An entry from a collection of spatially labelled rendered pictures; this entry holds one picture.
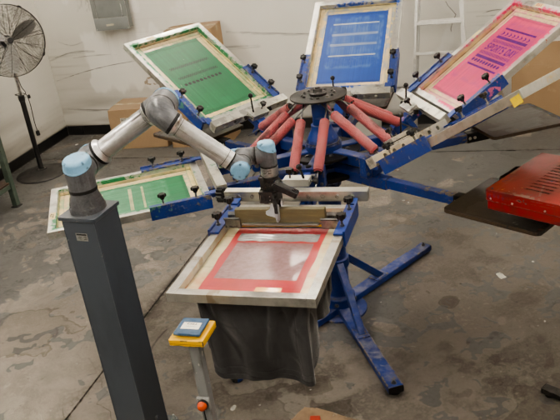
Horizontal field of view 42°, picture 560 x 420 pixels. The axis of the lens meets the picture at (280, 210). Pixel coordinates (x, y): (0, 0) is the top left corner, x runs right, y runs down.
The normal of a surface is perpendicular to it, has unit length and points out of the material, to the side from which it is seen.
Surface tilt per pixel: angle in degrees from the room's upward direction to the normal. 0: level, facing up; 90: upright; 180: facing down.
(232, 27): 90
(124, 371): 90
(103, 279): 90
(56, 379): 0
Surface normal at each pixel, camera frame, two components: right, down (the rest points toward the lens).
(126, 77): -0.27, 0.44
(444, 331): -0.13, -0.90
